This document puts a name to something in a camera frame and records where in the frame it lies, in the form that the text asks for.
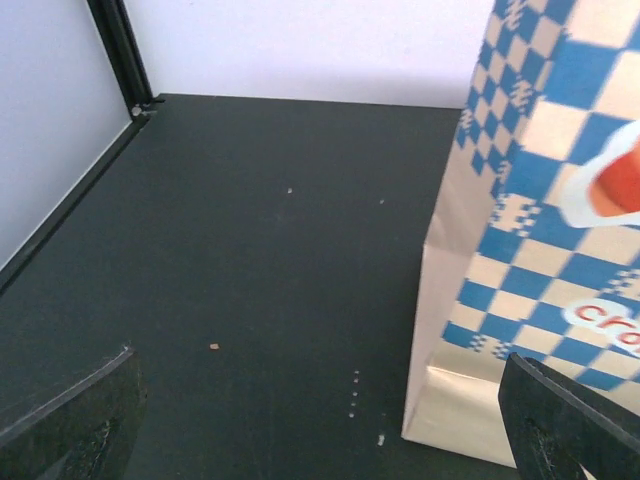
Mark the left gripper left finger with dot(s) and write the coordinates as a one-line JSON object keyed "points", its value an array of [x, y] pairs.
{"points": [[83, 428]]}

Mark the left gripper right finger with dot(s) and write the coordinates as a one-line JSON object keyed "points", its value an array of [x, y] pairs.
{"points": [[560, 429]]}

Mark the blue checkered paper bag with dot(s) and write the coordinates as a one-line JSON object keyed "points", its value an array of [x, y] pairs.
{"points": [[533, 246]]}

